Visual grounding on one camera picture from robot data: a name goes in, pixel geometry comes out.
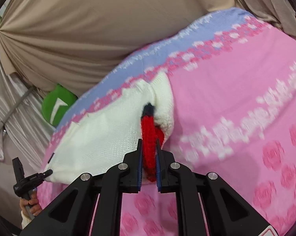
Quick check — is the white red navy knit sweater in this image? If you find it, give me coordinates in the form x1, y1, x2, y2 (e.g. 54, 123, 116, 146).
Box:
45, 72, 174, 185

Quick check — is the white sleeve forearm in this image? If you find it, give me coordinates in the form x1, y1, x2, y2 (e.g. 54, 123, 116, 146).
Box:
21, 211, 32, 229

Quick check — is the person's left hand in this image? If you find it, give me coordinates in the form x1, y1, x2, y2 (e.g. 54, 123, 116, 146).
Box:
19, 191, 42, 218

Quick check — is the green plush cushion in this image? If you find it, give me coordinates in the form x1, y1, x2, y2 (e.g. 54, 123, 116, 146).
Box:
41, 84, 78, 127

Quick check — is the pink floral bed sheet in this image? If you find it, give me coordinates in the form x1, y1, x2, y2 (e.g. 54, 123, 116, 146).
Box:
38, 8, 296, 235

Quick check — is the beige draped curtain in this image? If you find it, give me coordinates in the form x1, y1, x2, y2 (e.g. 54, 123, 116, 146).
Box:
0, 0, 235, 95

